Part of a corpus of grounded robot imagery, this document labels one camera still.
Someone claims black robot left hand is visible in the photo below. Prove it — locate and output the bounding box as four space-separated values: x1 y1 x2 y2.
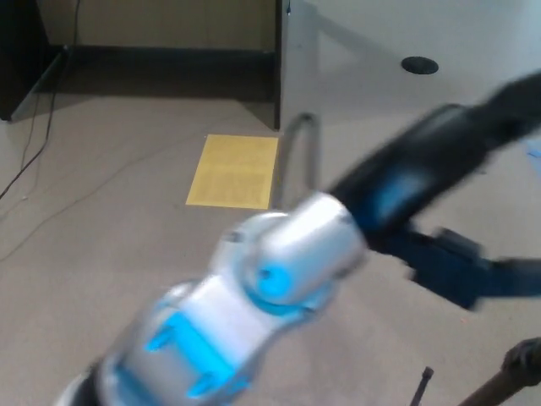
327 70 541 314

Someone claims black tripod with phone holder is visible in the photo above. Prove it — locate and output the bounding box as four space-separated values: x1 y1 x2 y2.
412 336 541 406

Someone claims black round floor disc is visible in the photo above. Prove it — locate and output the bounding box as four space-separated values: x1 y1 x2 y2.
401 56 440 76

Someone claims dark wooden desk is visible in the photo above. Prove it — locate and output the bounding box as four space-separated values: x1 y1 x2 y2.
0 0 292 131

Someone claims yellow paper sheet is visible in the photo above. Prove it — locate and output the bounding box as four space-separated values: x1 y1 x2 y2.
184 134 280 210

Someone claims thin robot wrist cable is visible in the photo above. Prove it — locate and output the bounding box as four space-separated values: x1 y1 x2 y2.
277 112 323 212

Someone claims light grey floor cable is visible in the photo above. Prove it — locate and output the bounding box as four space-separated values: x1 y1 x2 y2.
0 139 206 263

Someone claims black floor cable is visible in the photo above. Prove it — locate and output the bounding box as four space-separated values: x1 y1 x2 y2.
0 0 82 200

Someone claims thin grey cable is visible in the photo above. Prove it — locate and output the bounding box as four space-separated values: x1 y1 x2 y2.
19 91 43 178

